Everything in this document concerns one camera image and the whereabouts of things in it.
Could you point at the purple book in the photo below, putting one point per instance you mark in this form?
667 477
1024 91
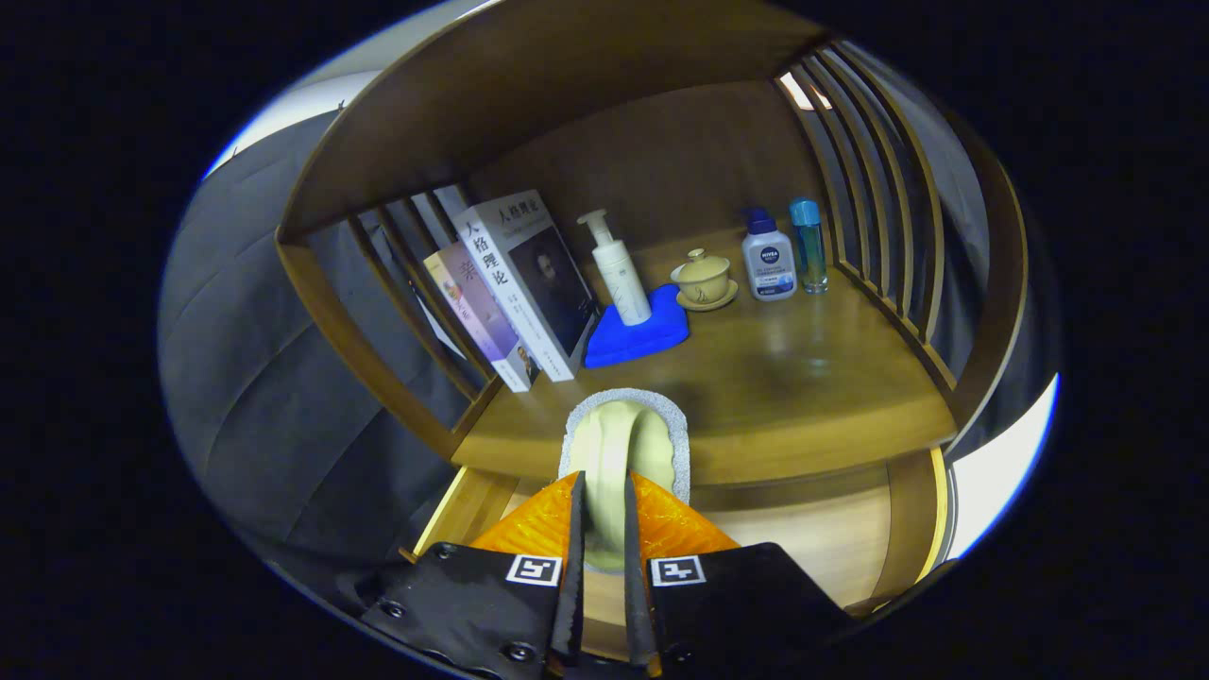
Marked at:
482 316

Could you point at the white bottle with blue cap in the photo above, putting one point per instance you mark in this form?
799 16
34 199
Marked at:
767 264

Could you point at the teal slim bottle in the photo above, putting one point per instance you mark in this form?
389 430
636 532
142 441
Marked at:
809 250

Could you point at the brown wooden cabinet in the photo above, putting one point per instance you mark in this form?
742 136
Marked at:
661 151

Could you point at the pale green grey sponge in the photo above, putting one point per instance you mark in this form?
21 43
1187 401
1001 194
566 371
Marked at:
614 444

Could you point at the wooden countertop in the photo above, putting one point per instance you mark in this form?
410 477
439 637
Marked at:
784 378

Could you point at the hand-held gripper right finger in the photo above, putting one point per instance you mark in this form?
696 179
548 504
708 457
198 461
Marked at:
635 604

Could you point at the brown wooden drawer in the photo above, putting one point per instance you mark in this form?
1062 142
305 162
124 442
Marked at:
812 538

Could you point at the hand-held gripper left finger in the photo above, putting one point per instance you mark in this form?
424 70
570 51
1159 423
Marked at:
574 586

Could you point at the white panel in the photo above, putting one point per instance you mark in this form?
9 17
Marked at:
1001 472

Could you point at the white pump bottle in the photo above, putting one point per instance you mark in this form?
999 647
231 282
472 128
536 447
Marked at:
623 279

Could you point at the yellow lidded teacup with saucer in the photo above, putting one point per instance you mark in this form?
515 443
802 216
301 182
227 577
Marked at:
704 279

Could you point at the thick white and black book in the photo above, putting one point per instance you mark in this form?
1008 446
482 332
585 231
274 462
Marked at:
538 283

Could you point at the blue folded cloth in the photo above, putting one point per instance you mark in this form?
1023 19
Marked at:
628 345

